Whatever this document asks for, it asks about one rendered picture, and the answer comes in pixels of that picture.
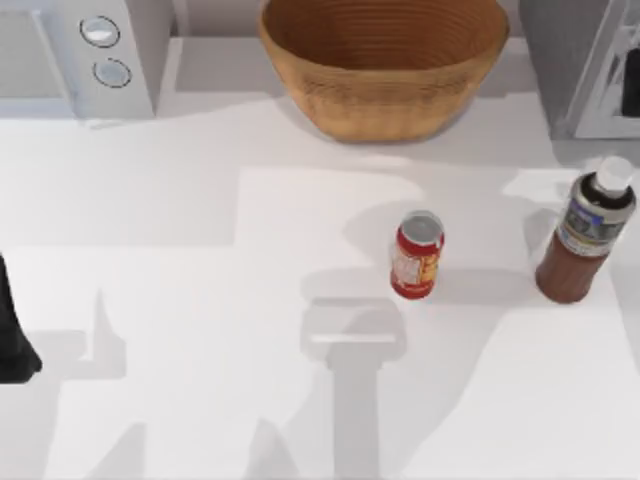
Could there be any red and white can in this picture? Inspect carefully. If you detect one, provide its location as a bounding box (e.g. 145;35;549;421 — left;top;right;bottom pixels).
389;209;446;301

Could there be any brown woven basket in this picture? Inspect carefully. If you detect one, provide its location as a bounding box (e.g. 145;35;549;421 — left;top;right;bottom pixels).
257;0;512;145

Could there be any brown bottle with white cap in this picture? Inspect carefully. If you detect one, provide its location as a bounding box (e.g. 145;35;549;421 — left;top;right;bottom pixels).
534;155;638;305

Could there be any pale microwave oven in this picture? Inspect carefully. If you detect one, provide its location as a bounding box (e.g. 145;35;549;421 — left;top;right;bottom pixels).
0;0;179;120

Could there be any white microwave knob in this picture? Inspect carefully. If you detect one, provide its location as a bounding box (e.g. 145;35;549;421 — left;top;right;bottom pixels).
92;57;133;89
79;15;122;49

